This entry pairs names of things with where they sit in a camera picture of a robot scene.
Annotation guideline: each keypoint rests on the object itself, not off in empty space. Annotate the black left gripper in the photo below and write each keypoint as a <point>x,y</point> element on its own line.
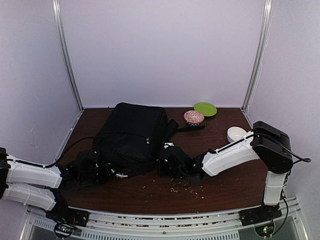
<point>107,174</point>

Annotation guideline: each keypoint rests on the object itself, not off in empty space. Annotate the white bowl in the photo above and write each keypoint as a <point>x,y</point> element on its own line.
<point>236,133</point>

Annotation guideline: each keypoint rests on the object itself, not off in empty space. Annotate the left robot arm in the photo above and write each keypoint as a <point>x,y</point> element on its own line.
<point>38,185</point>

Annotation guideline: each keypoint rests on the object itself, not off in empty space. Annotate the green plate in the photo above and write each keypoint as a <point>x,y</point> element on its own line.
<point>207,109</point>

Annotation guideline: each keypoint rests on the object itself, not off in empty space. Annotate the aluminium frame post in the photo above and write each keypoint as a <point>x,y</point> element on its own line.
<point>262,43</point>
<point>65,53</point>

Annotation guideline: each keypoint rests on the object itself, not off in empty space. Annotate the right aluminium frame post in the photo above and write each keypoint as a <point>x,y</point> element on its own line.
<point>262,43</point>

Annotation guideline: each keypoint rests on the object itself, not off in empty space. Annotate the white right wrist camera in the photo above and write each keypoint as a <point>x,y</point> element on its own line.
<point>168,144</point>

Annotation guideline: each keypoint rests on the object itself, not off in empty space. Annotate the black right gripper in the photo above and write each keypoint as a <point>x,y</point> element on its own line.
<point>161,171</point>

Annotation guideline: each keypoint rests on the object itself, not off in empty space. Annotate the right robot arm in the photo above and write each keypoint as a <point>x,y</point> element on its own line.
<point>263,142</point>

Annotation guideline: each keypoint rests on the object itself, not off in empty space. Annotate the black student backpack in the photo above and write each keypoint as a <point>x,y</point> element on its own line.
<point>133,136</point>

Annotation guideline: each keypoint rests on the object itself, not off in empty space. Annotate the red patterned bowl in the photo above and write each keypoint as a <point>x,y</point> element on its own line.
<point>193,118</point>

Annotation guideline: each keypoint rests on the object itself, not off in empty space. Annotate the left aluminium frame post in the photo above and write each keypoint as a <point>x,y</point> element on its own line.
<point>65,53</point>

